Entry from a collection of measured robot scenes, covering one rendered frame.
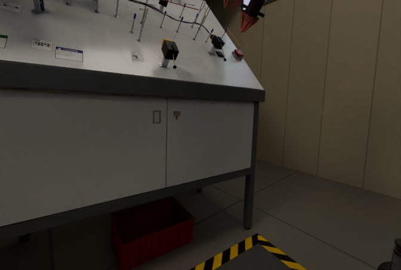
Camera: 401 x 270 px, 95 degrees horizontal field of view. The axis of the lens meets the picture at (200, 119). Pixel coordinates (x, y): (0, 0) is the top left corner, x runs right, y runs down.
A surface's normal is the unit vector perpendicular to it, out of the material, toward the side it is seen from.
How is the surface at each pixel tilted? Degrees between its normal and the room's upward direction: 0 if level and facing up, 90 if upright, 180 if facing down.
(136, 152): 90
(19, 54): 50
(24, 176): 90
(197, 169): 90
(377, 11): 90
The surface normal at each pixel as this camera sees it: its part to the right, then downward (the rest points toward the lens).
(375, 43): -0.76, 0.03
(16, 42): 0.44, -0.58
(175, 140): 0.55, 0.08
